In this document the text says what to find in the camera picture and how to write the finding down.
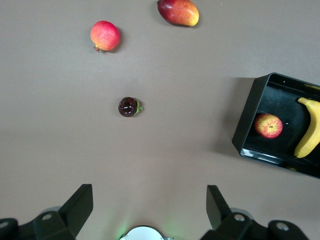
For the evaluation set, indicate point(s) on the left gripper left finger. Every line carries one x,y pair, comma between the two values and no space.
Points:
62,222

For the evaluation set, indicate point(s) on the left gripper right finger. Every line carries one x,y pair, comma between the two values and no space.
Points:
232,225

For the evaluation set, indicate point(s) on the red yellow apple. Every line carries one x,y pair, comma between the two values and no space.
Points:
268,126

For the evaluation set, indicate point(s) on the black plastic box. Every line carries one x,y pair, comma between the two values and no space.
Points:
246,120

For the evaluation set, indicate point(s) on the yellow banana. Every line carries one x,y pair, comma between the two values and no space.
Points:
310,130

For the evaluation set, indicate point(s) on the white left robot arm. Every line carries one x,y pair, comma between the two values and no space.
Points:
142,235

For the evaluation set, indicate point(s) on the dark purple mangosteen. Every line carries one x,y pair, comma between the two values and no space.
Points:
127,107

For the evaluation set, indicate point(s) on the brown table mat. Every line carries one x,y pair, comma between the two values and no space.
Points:
175,75

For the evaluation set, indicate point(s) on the red pomegranate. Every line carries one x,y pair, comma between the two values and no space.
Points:
105,35

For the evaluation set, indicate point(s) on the red yellow mango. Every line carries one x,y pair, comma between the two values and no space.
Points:
177,11

